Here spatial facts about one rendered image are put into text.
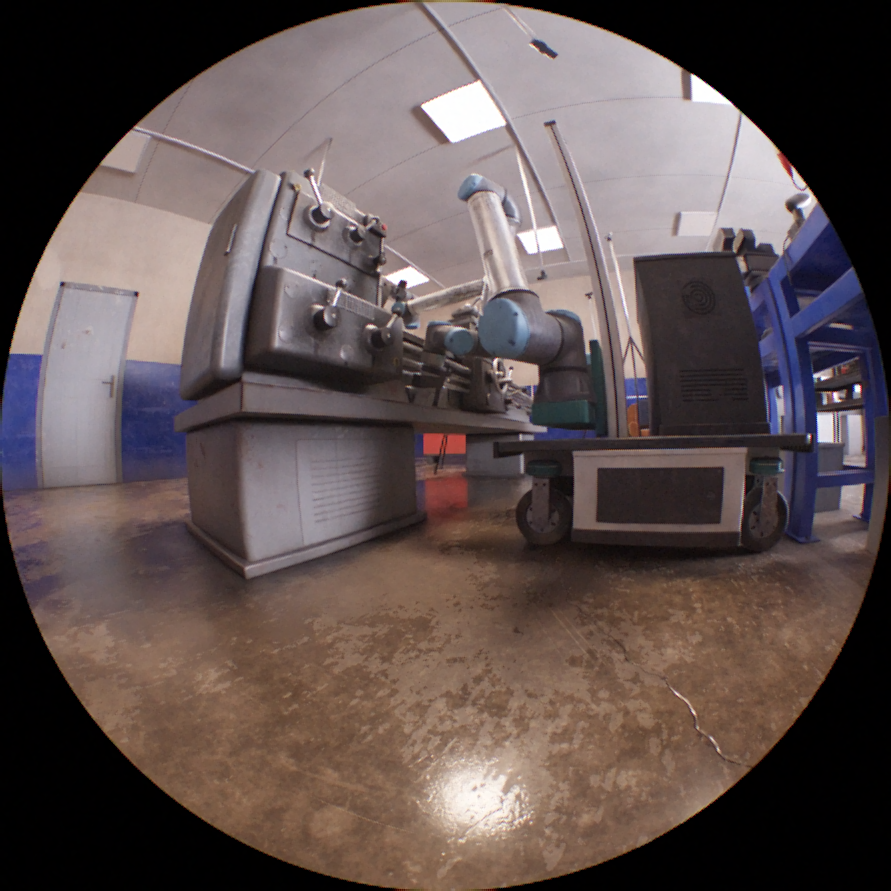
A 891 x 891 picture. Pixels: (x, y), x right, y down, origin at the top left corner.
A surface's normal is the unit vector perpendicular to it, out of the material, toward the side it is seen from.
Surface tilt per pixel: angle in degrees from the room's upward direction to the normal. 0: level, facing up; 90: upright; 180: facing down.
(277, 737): 0
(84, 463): 90
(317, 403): 90
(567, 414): 90
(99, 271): 90
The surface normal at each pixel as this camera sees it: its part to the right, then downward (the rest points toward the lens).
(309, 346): 0.86, -0.02
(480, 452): -0.50, 0.02
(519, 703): -0.03, -1.00
